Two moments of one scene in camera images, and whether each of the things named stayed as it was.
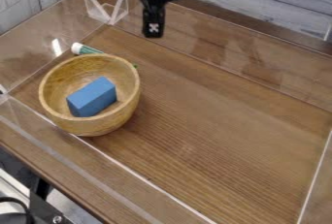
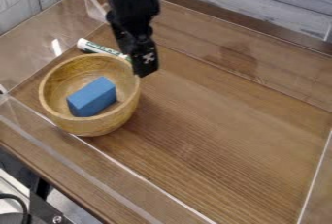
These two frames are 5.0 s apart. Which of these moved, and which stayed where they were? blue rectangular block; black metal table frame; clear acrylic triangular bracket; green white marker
Moved: green white marker
Stayed: clear acrylic triangular bracket; black metal table frame; blue rectangular block
